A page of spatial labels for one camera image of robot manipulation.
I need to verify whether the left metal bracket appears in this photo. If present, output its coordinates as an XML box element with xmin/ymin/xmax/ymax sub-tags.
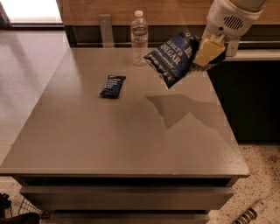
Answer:
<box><xmin>98</xmin><ymin>14</ymin><xmax>114</xmax><ymax>48</ymax></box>

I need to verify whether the right metal bracket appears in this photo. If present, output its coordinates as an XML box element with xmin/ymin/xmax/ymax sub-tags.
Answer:
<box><xmin>226</xmin><ymin>39</ymin><xmax>240</xmax><ymax>57</ymax></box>

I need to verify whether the white striped tool on floor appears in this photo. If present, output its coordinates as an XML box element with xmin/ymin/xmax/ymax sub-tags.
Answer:
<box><xmin>232</xmin><ymin>189</ymin><xmax>280</xmax><ymax>224</ymax></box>

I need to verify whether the dark blue snack bar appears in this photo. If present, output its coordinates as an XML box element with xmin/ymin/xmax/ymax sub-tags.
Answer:
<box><xmin>99</xmin><ymin>75</ymin><xmax>126</xmax><ymax>99</ymax></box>

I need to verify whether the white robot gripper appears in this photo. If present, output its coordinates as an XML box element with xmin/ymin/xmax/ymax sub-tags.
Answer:
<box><xmin>193</xmin><ymin>0</ymin><xmax>269</xmax><ymax>67</ymax></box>

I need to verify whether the horizontal metal rail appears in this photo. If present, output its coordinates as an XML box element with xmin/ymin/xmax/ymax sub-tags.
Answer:
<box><xmin>76</xmin><ymin>40</ymin><xmax>280</xmax><ymax>48</ymax></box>

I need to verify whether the wire basket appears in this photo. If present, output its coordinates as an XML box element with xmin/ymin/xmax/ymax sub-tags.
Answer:
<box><xmin>17</xmin><ymin>198</ymin><xmax>41</xmax><ymax>214</ymax></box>

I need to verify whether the blue vinegar chip bag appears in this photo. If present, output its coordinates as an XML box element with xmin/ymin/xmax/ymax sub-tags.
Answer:
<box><xmin>144</xmin><ymin>32</ymin><xmax>200</xmax><ymax>88</ymax></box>

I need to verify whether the black object bottom left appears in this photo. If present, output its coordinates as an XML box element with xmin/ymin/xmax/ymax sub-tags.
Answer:
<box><xmin>0</xmin><ymin>193</ymin><xmax>40</xmax><ymax>224</ymax></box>

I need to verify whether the metal bracket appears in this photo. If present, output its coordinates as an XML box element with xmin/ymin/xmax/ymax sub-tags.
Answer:
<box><xmin>226</xmin><ymin>39</ymin><xmax>240</xmax><ymax>57</ymax></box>
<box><xmin>98</xmin><ymin>14</ymin><xmax>114</xmax><ymax>48</ymax></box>

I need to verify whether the clear plastic water bottle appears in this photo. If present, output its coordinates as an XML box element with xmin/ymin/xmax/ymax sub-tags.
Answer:
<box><xmin>130</xmin><ymin>10</ymin><xmax>148</xmax><ymax>67</ymax></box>

